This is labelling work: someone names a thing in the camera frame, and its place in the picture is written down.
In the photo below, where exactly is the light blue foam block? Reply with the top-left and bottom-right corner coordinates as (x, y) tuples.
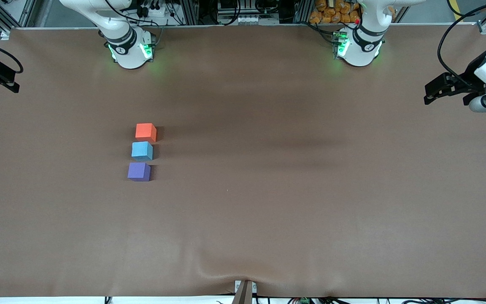
(131, 141), (154, 162)

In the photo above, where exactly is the orange foam block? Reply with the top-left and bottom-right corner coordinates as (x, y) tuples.
(135, 123), (157, 144)

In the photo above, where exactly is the purple foam block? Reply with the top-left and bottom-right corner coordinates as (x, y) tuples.
(127, 163), (151, 182)

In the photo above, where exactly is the pile of orange objects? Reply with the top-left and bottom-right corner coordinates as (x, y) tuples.
(309, 0), (362, 24)

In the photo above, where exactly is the white power strip with plugs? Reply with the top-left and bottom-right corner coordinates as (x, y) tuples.
(135, 0), (172, 18)

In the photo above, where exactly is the brown table cover sheet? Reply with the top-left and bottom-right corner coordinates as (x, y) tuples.
(0, 23), (486, 298)

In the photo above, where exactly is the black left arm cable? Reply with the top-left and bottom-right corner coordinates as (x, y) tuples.
(437, 0), (486, 85)

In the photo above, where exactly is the brown metal mount bar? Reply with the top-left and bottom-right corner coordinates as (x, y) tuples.
(232, 280), (257, 304)

